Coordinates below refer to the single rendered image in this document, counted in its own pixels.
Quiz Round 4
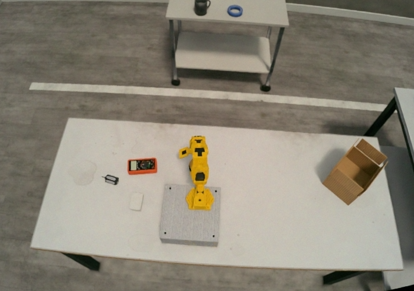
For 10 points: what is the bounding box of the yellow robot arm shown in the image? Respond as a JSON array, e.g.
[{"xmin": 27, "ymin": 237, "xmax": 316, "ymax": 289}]
[{"xmin": 186, "ymin": 136, "xmax": 214, "ymax": 210}]

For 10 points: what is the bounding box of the orange digital multimeter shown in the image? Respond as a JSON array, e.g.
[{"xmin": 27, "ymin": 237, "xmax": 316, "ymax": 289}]
[{"xmin": 127, "ymin": 158, "xmax": 158, "ymax": 175}]

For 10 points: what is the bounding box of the white storage tub with lid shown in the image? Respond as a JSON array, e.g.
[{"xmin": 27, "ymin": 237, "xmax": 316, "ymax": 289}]
[{"xmin": 129, "ymin": 192, "xmax": 144, "ymax": 212}]

